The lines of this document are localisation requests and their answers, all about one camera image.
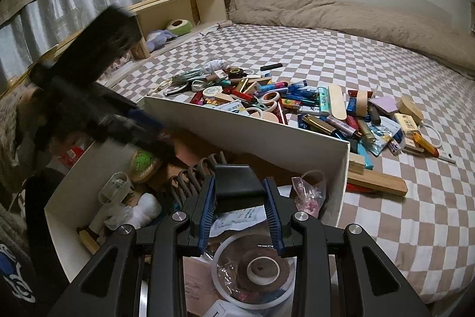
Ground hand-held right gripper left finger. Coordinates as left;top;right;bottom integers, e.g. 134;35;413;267
48;174;218;317

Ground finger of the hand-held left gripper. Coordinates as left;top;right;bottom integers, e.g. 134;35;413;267
96;85;175;158

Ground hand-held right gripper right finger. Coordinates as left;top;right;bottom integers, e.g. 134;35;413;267
262;176;433;317

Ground black rectangular case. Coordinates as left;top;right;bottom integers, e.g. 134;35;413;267
214;164;265;214

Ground white storage box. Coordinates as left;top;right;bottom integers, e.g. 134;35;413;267
44;96;351;317

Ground white printed paper packet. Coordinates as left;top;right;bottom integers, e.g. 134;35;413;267
213;207;262;232

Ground red doll in clear case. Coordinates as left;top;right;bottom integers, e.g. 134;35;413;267
106;51;132;74

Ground brown hair claw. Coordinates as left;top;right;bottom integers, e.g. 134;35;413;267
171;152;227;206

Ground bag of pink beads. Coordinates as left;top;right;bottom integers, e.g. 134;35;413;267
291;170;327;219

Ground brown tape roll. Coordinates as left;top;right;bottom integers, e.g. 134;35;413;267
224;235;292;293

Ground floral face mask packet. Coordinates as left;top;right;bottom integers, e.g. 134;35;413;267
169;69;206;83

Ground small white plush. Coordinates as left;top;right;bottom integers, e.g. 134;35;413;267
126;193;162;228

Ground white plastic holder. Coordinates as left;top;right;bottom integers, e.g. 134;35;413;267
97;172;133;208

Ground purple plush toy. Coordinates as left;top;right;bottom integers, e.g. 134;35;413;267
145;29;175;51

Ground patterned sock ball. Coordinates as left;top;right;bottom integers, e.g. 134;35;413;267
203;57;225;74

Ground white blue foil sachet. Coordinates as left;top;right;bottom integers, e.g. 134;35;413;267
215;101;249;116

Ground notched wooden block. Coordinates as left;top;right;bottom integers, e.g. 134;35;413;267
348;153;366;174

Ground green plush toy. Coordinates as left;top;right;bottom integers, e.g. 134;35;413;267
166;19;194;37

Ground pile of colourful lighters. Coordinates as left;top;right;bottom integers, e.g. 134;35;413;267
193;74;405;169

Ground long wooden block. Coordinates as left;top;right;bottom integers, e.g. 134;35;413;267
347;168;408;197

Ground green mint packet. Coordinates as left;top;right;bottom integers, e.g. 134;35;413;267
317;86;331;116

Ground small wooden piece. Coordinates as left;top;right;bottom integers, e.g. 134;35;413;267
78;228;101;254

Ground wide wooden stick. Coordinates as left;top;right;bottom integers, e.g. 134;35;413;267
327;84;347;121

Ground wooden bedside shelf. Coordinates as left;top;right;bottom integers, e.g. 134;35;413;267
0;0;241;98

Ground white sachet yellow print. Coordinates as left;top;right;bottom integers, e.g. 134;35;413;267
362;116;399;157

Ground purple sticky notes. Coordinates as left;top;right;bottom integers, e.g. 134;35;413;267
368;96;399;116

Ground cream printed box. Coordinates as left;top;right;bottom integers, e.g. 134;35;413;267
393;113;418;134

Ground yellow box cutter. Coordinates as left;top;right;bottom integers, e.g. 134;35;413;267
414;133;438;156

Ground curved wooden piece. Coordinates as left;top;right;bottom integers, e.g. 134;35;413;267
396;97;424;122

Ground checkered bed sheet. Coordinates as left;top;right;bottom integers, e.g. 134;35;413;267
96;20;475;305

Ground beige quilt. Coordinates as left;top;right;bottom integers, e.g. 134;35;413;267
227;0;475;80

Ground pink handled scissors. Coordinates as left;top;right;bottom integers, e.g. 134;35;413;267
252;90;284;113

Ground white cord ring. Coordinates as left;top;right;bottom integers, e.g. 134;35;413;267
421;123;443;149

